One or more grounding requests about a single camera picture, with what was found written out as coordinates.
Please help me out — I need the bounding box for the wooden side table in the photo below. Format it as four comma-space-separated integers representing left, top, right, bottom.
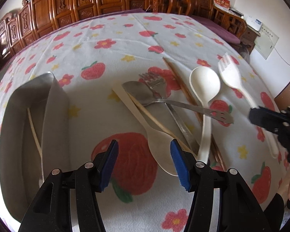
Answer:
240, 26, 260, 53

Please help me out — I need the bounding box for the metal smiley spoon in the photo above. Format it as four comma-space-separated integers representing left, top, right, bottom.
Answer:
122, 81, 234, 124

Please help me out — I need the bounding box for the large white plastic spoon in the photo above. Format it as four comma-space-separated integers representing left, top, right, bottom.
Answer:
189, 67, 221, 164

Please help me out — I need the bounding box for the white box on side table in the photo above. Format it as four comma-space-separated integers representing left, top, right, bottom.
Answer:
245, 16, 263, 32

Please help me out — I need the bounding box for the metal fork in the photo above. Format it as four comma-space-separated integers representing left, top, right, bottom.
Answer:
139, 72, 199, 154

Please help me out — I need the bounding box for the small white plastic spoon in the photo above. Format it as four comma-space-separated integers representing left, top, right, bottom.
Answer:
112, 83, 177, 177

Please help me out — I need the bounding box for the white plastic fork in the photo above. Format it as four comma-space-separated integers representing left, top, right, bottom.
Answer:
218, 53, 279, 158

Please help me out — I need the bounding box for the long carved wooden sofa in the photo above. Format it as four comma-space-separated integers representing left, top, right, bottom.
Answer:
0, 0, 148, 65

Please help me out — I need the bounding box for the metal rectangular tray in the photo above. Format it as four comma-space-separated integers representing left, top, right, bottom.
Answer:
0, 72, 71, 222

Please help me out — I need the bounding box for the light bamboo chopstick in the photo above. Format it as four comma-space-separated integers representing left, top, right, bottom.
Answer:
128, 93, 196, 158
26, 108, 44, 184

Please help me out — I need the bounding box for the carved wooden armchair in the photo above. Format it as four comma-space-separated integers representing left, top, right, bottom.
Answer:
175, 0, 247, 39

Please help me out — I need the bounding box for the dark wooden chopstick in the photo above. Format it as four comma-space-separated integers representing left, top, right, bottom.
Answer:
162, 57, 224, 171
163, 57, 227, 171

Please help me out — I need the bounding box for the purple armchair cushion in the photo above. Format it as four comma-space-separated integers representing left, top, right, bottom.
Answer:
191, 15, 241, 44

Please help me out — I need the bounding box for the red greeting card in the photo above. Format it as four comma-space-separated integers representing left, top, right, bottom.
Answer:
213, 0, 230, 12

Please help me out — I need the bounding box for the strawberry flower tablecloth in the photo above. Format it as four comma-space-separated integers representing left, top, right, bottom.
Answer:
0, 13, 277, 231

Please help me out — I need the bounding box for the white wall poster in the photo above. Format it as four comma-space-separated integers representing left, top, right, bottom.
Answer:
255, 24, 279, 60

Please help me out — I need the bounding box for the grey plastic bag on floor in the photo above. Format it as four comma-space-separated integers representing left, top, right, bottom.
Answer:
237, 45, 250, 64

